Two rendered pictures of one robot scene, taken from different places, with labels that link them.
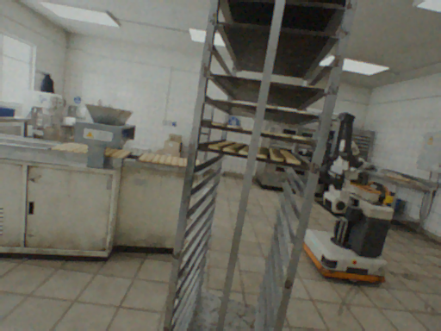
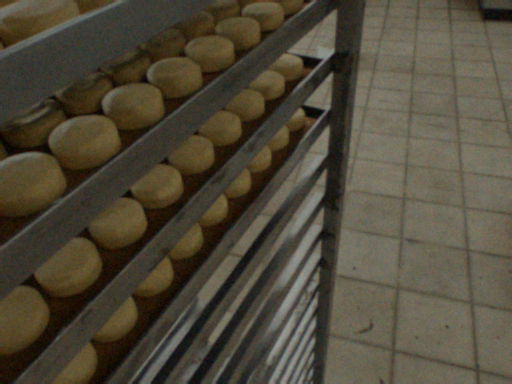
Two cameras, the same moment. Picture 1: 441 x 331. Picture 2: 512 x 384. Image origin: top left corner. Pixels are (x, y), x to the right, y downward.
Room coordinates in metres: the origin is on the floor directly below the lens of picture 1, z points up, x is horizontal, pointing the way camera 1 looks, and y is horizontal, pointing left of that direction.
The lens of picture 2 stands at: (0.82, -0.52, 1.59)
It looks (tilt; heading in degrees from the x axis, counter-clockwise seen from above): 41 degrees down; 23
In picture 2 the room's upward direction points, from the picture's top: 4 degrees counter-clockwise
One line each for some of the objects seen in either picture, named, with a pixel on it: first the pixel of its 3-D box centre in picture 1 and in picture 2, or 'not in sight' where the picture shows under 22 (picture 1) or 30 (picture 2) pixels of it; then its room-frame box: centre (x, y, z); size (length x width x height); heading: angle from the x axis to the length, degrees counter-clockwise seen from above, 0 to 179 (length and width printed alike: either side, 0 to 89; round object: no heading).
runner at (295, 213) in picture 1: (288, 193); (235, 320); (1.12, -0.34, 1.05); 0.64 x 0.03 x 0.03; 171
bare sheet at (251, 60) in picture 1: (273, 57); not in sight; (1.14, -0.15, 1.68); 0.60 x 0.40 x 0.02; 171
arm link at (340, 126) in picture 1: (338, 136); not in sight; (2.17, -1.01, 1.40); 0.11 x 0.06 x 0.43; 4
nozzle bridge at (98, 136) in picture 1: (108, 141); not in sight; (2.10, 1.06, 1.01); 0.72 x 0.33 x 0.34; 13
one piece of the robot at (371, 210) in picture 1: (358, 218); not in sight; (2.42, -1.55, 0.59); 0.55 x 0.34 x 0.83; 3
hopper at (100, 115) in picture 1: (111, 115); not in sight; (2.10, 1.06, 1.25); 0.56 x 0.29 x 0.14; 13
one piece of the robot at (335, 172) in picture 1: (333, 177); not in sight; (2.40, -1.17, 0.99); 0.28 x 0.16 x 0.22; 3
